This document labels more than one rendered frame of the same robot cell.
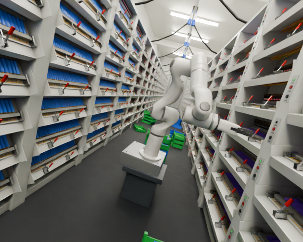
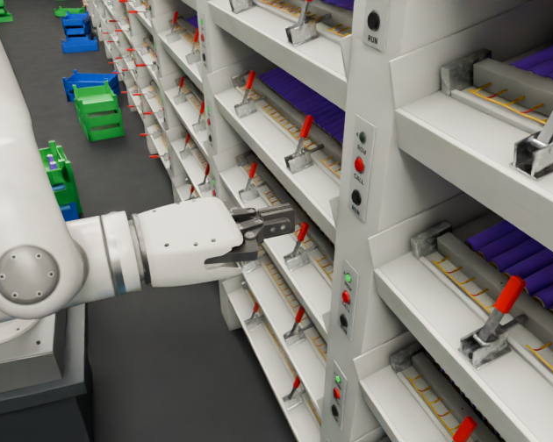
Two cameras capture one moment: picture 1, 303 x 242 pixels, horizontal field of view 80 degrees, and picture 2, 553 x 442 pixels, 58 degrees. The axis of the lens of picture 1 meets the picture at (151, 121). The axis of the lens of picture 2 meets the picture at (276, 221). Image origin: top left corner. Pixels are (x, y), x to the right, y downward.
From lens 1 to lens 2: 55 cm
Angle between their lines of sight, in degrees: 34
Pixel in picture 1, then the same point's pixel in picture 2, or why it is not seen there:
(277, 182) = not seen: hidden behind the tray
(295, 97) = (406, 33)
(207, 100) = (25, 233)
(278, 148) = (391, 238)
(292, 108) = (405, 85)
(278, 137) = (382, 203)
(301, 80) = not seen: outside the picture
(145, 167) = not seen: outside the picture
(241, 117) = not seen: hidden behind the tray
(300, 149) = (457, 206)
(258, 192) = (367, 370)
